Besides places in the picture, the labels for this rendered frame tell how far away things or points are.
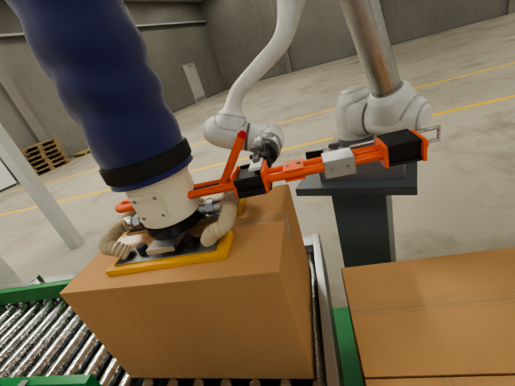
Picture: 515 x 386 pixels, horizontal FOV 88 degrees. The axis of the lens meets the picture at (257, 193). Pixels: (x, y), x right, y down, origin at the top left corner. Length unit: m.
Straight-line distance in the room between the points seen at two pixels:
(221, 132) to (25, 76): 12.10
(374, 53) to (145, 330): 1.08
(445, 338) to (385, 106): 0.75
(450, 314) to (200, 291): 0.72
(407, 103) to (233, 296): 0.87
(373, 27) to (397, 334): 0.91
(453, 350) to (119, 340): 0.91
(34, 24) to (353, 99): 1.03
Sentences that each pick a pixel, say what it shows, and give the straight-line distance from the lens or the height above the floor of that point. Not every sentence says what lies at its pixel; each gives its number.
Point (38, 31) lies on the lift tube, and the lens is 0.68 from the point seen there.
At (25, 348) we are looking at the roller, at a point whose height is 0.54.
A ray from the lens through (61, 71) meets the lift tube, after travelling 0.68.
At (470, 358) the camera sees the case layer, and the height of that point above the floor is 0.54.
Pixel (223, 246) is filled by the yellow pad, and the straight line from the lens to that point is 0.67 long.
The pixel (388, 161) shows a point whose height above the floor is 1.07.
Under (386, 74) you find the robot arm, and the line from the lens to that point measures 1.08.
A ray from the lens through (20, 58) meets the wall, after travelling 13.04.
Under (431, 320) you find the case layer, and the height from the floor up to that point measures 0.54.
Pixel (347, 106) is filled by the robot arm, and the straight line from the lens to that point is 1.26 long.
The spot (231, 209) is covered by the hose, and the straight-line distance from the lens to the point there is 0.67.
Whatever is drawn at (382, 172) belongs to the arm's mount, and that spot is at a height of 0.78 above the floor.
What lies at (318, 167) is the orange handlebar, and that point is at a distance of 0.64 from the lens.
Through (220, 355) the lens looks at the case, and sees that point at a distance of 0.87.
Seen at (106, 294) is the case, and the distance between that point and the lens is 0.82.
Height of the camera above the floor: 1.34
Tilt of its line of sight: 26 degrees down
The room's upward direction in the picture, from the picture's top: 18 degrees counter-clockwise
